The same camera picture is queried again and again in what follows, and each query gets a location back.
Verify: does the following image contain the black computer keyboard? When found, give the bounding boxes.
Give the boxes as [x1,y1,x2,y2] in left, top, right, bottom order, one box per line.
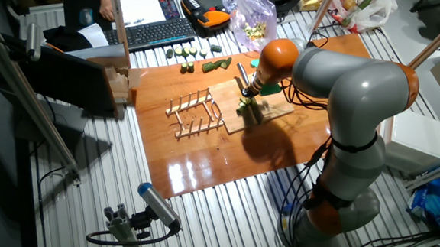
[102,11,199,57]

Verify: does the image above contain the large reddish wooden board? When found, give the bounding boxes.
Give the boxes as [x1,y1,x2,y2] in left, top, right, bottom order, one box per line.
[125,21,389,213]

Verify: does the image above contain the black camera cable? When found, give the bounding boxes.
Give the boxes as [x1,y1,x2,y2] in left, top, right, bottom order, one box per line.
[85,222,179,247]

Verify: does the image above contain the yellow snack pack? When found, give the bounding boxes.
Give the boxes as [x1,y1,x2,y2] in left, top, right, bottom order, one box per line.
[299,0,325,13]

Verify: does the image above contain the white ribbed panel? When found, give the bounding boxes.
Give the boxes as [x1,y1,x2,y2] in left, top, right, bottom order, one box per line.
[5,0,68,44]

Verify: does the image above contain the light bamboo cutting board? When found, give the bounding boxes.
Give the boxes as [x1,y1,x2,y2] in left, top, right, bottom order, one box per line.
[205,75,298,138]

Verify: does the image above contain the large white paper sheet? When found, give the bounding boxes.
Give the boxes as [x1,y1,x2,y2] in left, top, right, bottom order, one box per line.
[116,0,193,33]

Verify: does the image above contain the tan frame post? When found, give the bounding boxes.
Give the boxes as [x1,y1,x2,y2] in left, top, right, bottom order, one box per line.
[406,0,440,73]
[309,0,338,32]
[102,0,135,60]

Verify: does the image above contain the white box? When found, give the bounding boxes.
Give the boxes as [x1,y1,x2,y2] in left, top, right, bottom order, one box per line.
[377,108,440,177]

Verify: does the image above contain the person's hand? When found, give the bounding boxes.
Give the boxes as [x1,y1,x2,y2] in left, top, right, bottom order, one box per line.
[99,2,116,22]

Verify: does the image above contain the silver depth camera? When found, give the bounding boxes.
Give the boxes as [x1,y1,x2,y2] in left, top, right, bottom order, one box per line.
[24,21,45,63]

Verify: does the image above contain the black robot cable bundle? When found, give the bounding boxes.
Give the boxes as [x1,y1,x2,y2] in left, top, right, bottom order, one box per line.
[269,27,345,247]

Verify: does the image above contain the wooden dish rack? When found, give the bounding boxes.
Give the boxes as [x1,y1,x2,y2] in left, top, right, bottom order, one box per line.
[163,85,227,143]

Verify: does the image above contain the brown cardboard pieces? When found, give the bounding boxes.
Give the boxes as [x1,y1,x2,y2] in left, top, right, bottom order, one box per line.
[85,52,144,107]

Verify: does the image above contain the short aluminium profile post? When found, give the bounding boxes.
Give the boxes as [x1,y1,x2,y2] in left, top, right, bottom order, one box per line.
[101,202,150,247]

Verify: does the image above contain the white plastic bag with fruit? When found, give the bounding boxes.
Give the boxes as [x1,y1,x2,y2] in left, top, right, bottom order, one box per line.
[327,0,399,36]

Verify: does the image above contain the black mouse pad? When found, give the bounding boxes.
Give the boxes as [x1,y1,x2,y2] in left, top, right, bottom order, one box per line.
[61,0,116,34]

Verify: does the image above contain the black flat monitor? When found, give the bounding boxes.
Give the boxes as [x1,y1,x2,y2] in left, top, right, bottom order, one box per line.
[0,32,123,119]

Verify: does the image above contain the cucumber piece being chopped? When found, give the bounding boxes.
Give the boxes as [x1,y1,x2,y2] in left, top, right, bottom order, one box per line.
[235,96,254,115]

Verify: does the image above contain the small white paper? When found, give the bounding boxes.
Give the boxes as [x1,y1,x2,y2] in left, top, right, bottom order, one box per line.
[77,21,112,49]

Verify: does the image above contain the aluminium profile rail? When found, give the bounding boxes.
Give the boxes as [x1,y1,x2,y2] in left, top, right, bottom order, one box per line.
[404,153,440,193]

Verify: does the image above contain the black cloth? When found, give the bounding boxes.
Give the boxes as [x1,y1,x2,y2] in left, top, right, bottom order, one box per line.
[41,24,95,54]

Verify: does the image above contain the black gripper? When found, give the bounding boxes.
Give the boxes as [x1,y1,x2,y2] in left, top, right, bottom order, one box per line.
[239,83,262,102]

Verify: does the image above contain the steel cleaver knife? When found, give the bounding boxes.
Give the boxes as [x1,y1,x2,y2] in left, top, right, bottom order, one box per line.
[232,62,267,125]

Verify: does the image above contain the dark computer mouse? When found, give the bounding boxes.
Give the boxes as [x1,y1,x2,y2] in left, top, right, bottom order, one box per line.
[78,7,95,27]

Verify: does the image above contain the chopped cucumber scraps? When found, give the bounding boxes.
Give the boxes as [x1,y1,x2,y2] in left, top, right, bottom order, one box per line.
[242,20,268,42]

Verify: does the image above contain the long aluminium profile bar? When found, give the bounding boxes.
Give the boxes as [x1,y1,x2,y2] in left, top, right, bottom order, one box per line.
[0,24,92,187]

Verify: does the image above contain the grey paper sheet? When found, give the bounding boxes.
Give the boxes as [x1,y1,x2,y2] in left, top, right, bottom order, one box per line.
[65,40,128,63]

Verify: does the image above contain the silver camera with blue cap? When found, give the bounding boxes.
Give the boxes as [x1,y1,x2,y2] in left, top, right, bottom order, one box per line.
[134,180,185,233]

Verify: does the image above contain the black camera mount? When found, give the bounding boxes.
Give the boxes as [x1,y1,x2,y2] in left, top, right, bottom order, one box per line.
[128,205,155,241]

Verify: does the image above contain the blue plastic bag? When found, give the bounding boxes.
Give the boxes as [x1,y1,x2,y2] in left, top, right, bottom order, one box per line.
[406,155,440,236]

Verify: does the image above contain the black orange teach pendant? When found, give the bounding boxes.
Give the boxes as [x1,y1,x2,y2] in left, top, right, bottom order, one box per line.
[178,0,233,40]

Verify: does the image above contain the clear plastic bag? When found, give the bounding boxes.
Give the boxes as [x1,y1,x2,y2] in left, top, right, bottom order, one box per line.
[218,0,279,54]

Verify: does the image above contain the black smartphone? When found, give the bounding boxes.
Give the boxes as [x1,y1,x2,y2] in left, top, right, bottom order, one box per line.
[155,0,183,21]

